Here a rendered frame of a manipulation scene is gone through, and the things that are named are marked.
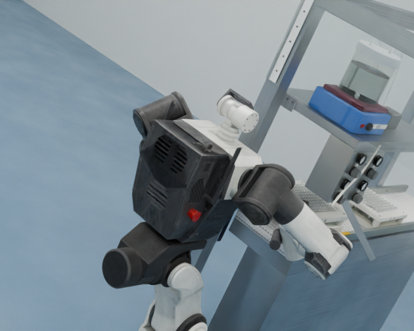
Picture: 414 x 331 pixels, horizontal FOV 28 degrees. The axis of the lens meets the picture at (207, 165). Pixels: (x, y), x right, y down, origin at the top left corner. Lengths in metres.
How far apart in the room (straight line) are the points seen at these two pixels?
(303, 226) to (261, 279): 0.81
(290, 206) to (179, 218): 0.30
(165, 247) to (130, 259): 0.11
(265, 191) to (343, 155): 0.53
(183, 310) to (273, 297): 0.46
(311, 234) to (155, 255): 0.44
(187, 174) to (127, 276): 0.35
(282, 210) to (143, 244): 0.42
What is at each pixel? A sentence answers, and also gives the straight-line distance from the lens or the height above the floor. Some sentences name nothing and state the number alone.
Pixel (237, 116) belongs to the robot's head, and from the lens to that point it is 2.30.
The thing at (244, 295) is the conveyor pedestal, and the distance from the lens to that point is 3.09.
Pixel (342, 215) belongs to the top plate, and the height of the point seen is 1.05.
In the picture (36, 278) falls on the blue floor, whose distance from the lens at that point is 3.86.
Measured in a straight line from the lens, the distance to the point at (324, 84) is 2.62.
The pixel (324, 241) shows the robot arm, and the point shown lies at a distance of 2.29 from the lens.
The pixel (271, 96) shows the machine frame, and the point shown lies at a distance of 2.74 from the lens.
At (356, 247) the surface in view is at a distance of 3.19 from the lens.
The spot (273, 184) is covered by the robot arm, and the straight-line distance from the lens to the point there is 2.21.
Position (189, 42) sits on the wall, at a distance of 7.02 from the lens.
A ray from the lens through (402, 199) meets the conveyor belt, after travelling 3.92.
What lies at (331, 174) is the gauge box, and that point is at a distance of 2.68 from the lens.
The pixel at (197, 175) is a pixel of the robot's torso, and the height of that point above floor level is 1.23.
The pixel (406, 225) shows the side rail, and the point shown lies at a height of 0.97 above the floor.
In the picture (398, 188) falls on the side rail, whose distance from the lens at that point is 3.95.
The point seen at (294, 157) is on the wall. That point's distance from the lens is 6.46.
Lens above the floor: 1.98
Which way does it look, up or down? 19 degrees down
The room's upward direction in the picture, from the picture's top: 24 degrees clockwise
